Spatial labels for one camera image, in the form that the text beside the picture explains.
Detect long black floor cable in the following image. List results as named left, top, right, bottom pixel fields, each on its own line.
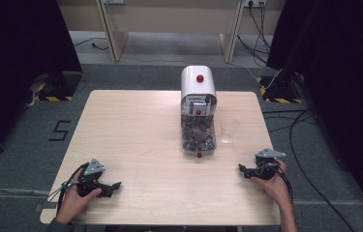
left=261, top=108, right=356, bottom=232

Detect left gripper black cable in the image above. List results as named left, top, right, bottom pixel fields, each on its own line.
left=46, top=161, right=90, bottom=215

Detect white wall socket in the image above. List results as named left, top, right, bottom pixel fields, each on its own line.
left=243, top=0, right=268, bottom=8

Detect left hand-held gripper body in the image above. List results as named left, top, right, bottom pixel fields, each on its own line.
left=76, top=157, right=114, bottom=199

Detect clear glass cup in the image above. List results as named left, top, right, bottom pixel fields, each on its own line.
left=219, top=117, right=242, bottom=145

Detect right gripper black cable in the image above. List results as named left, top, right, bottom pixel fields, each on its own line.
left=277, top=169, right=295, bottom=205

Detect beige desk leg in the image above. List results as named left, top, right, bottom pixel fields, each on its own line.
left=219, top=0, right=246, bottom=65
left=95, top=0, right=129, bottom=63

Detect thin white floor cable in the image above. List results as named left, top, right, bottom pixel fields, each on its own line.
left=227, top=61, right=283, bottom=91

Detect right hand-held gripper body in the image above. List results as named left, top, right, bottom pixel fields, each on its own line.
left=245, top=147, right=287, bottom=181

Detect black cables from socket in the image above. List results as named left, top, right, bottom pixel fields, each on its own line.
left=236, top=1, right=272, bottom=66

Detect black floor cable with plug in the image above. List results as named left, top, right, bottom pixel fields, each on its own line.
left=73, top=36, right=109, bottom=51

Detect black stand base striped tape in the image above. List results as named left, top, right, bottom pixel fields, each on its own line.
left=28, top=71, right=83, bottom=102
left=256, top=72, right=303, bottom=104

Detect black curtain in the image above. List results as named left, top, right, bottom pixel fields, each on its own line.
left=0, top=0, right=83, bottom=170
left=265, top=0, right=363, bottom=228

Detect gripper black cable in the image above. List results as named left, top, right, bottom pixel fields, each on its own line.
left=46, top=161, right=90, bottom=215
left=277, top=169, right=295, bottom=205

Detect person's left hand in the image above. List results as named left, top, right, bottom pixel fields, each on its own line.
left=55, top=168, right=103, bottom=225

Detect white dispenser with red knobs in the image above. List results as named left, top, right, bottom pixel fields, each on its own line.
left=180, top=65, right=219, bottom=160

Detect person's right hand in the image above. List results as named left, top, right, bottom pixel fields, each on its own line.
left=250, top=159, right=291, bottom=208

